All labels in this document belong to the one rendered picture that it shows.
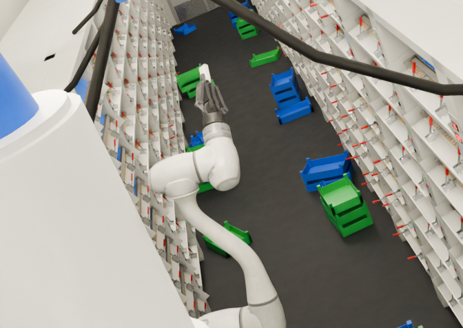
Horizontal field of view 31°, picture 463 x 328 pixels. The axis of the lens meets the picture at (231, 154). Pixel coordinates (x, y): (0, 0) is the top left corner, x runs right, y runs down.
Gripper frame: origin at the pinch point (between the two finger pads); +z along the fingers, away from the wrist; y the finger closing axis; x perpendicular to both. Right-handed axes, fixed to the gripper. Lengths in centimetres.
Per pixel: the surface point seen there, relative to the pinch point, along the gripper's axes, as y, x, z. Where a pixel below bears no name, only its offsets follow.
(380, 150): -158, 44, 27
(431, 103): -39, -54, -32
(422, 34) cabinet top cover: -19, -69, -23
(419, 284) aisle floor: -193, 68, -33
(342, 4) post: -79, -9, 53
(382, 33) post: -43, -43, 3
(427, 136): -58, -39, -31
